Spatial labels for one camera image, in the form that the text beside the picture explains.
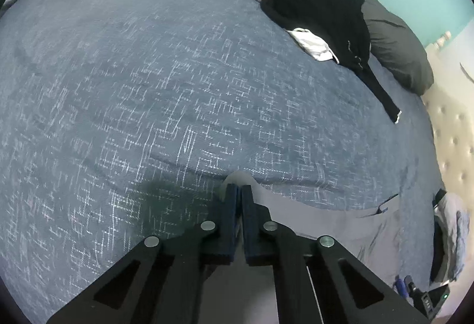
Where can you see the grey shorts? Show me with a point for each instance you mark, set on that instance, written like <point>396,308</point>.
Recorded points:
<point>333,224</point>

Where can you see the cream tufted headboard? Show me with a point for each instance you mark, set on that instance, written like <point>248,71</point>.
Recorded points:
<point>455,131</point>

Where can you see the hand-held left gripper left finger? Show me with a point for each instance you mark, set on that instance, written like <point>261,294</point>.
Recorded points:
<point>231,220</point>

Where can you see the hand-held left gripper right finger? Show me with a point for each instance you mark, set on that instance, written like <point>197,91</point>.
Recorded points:
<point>249,224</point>

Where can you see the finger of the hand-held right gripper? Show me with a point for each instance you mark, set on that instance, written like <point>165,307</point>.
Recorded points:
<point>401,287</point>
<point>411,285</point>

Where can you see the white garment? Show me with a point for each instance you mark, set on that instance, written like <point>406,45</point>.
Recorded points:
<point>314,44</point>

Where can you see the blue plaid folded shorts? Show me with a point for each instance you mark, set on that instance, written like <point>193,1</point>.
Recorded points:
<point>462,239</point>

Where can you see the black long-sleeve garment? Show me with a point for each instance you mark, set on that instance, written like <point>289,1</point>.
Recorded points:
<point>318,5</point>

